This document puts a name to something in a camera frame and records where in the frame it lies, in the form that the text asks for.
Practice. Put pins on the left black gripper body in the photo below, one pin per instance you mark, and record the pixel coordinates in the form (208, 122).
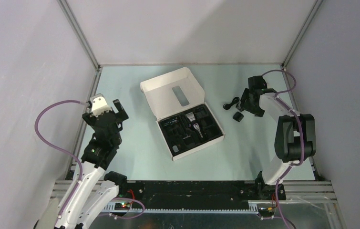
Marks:
(89, 118)

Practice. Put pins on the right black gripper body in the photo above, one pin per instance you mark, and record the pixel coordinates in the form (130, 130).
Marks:
(245, 103)

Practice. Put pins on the black clipper guard comb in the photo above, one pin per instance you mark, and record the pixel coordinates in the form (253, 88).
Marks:
(238, 116)

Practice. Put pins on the white cardboard kit box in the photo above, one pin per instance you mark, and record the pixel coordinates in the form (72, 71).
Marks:
(172, 93)

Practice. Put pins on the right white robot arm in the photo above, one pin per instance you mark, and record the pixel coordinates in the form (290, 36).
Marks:
(295, 138)

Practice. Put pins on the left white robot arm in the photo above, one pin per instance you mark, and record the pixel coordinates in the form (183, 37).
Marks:
(91, 189)

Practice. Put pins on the silver black hair clipper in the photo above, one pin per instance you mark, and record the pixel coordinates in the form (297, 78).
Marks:
(193, 122)

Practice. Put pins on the black plastic tray insert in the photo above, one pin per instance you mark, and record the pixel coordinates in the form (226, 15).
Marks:
(182, 139)

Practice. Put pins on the left control board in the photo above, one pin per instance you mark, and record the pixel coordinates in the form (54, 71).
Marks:
(122, 206)

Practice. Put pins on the control board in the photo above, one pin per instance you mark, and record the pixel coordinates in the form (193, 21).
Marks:
(267, 212)
(122, 206)

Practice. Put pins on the right control board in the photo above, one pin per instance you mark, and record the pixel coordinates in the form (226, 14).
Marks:
(267, 212)

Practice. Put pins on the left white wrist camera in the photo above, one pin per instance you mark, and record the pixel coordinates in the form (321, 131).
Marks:
(98, 105)

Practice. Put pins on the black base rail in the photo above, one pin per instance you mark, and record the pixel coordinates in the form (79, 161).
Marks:
(200, 195)

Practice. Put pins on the aluminium frame rail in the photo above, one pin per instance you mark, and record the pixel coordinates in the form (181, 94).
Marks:
(77, 30)

